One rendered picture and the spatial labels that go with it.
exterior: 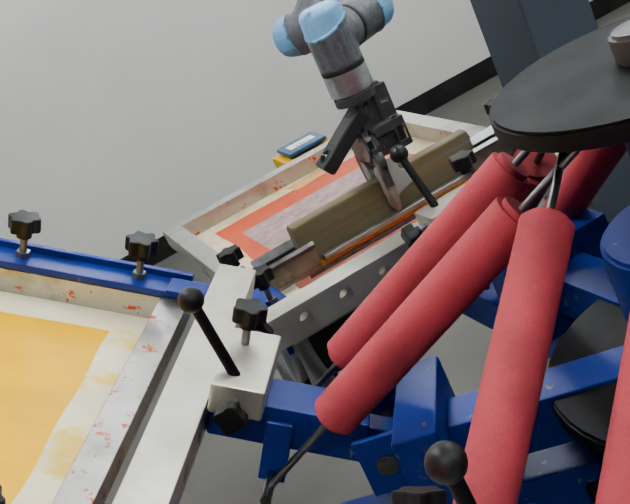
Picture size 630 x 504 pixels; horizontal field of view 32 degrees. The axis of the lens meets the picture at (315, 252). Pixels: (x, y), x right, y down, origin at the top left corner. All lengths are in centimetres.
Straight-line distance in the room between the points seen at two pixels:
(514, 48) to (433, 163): 75
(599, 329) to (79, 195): 442
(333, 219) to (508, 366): 96
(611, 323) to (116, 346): 61
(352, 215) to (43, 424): 76
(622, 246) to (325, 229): 81
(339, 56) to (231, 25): 383
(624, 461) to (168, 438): 48
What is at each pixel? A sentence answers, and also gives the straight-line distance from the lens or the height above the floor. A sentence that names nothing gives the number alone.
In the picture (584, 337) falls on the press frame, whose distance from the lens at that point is 126.
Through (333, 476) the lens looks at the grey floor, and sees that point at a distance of 320.
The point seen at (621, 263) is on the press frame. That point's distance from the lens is 109.
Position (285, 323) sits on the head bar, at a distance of 158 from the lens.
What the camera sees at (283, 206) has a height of 96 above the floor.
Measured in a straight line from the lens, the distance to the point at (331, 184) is 230.
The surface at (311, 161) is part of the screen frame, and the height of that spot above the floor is 98.
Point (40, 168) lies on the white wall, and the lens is 546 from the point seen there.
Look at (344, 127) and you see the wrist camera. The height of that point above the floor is 117.
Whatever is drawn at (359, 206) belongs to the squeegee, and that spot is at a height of 104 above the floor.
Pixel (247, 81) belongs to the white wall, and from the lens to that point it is 564.
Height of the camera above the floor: 163
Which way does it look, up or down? 20 degrees down
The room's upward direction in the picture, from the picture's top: 25 degrees counter-clockwise
